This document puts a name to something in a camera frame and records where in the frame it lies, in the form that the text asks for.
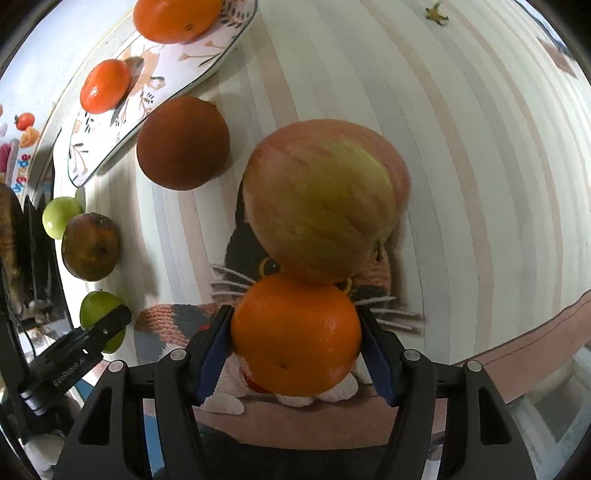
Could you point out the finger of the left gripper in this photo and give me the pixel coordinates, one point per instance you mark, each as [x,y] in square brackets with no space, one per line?
[104,334]

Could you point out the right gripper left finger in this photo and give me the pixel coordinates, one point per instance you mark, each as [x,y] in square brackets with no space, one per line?
[183,379]

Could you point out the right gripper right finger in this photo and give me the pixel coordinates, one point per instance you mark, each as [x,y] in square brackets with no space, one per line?
[407,381]

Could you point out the green apple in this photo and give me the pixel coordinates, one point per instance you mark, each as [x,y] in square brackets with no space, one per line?
[58,213]
[95,305]

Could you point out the red-green apple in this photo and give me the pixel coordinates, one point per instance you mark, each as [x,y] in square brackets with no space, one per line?
[323,197]
[90,246]

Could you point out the small orange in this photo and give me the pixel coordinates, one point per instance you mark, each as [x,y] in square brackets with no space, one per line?
[296,338]
[105,86]

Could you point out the dark red-brown fruit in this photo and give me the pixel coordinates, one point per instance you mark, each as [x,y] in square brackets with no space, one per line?
[183,144]

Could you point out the large orange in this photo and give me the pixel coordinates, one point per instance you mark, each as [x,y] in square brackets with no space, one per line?
[175,21]

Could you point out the black induction cooktop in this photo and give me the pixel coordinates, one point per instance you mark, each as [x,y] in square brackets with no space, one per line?
[43,285]

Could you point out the floral oval ceramic plate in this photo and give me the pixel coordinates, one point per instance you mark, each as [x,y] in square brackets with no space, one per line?
[159,72]

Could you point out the striped pink tablecloth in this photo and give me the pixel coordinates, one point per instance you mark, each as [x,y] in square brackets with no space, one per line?
[493,255]

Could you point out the small brown card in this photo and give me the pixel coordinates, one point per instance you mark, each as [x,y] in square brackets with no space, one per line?
[563,60]

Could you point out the small green fruit stem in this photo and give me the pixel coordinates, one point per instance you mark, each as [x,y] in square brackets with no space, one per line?
[433,14]

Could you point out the colourful wall stickers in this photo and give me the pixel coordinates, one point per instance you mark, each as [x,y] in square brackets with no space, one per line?
[19,139]

